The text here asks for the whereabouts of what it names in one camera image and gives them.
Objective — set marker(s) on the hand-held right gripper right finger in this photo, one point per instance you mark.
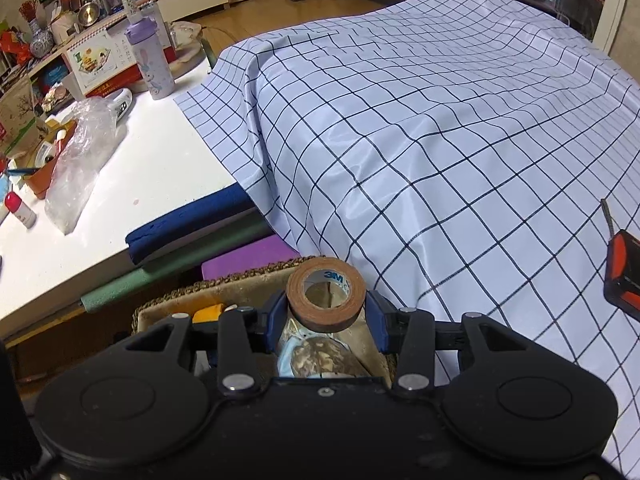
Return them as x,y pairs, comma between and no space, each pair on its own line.
375,320

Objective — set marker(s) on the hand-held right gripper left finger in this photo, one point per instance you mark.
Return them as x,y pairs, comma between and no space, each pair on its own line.
277,320

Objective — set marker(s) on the blue face mask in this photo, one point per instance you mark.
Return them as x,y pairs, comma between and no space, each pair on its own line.
287,360

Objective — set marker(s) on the brown tape roll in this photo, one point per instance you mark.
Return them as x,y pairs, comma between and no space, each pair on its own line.
320,317

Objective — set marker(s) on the woven basket with beige lining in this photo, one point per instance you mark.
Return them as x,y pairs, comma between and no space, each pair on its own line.
240,290

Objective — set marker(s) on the cream lace doily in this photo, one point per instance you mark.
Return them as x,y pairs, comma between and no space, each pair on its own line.
325,357

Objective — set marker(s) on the purple foam mat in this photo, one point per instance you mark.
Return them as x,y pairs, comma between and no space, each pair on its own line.
250,257

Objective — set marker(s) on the green foam mat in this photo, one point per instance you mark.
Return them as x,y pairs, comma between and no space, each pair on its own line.
165,270

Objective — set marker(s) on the blue foam mat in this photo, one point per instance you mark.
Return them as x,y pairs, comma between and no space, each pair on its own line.
185,220

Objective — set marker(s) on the white checked tablecloth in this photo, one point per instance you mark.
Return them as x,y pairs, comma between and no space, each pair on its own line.
425,135

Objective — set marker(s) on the white tube with red cap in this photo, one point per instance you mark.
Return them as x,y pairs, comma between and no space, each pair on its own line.
20,210

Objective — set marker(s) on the orange desk organizer box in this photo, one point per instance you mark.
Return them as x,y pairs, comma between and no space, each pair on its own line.
37,180

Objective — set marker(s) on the clear plastic bag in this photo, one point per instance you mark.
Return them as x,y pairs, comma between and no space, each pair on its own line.
75,170

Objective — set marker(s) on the black and orange device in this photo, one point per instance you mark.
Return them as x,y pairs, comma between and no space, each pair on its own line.
625,270

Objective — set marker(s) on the round wooden tray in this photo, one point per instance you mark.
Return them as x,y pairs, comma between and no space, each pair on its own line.
187,55

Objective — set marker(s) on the purple water bottle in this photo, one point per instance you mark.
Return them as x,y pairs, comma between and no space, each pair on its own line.
155,65

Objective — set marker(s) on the brown paper bag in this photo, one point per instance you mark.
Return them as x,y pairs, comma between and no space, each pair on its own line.
17,115

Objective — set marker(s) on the desk calendar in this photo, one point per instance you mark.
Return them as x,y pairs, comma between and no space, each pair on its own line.
95,57

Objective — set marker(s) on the white television cabinet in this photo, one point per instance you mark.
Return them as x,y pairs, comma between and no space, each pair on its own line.
200,0

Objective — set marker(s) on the round metal dish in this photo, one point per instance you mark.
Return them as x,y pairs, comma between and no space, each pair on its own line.
89,14

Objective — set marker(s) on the blue and white vase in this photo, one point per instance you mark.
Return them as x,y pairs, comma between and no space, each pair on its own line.
41,40

